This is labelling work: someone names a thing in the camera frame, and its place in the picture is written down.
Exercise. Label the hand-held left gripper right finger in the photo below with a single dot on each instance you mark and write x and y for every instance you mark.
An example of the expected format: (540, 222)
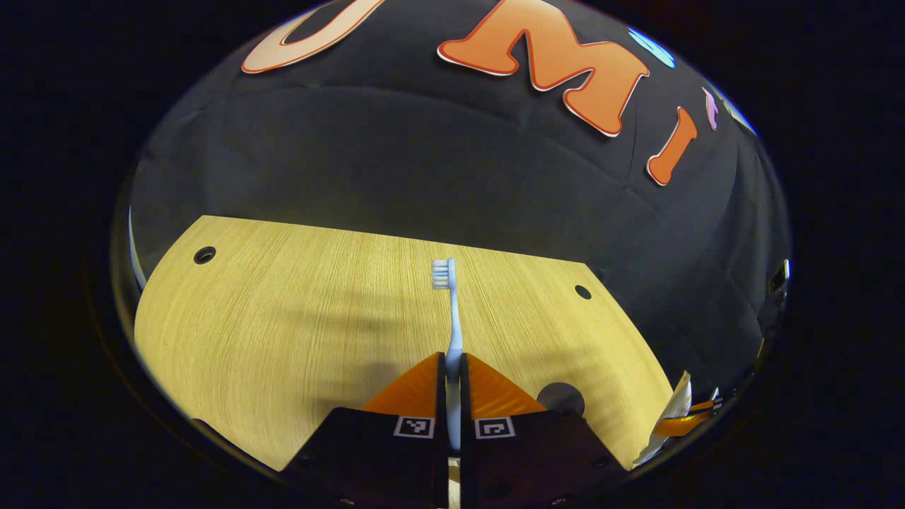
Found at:
(530, 459)

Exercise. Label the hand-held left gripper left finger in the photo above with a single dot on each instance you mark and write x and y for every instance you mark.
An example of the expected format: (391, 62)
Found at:
(382, 452)

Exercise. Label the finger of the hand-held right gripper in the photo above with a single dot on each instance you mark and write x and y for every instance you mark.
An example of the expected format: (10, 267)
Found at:
(679, 425)

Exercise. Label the pale blue toothbrush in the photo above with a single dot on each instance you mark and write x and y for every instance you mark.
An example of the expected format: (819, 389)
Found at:
(453, 318)

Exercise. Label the black backdrop cloth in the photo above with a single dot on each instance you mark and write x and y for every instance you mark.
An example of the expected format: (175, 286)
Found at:
(424, 155)

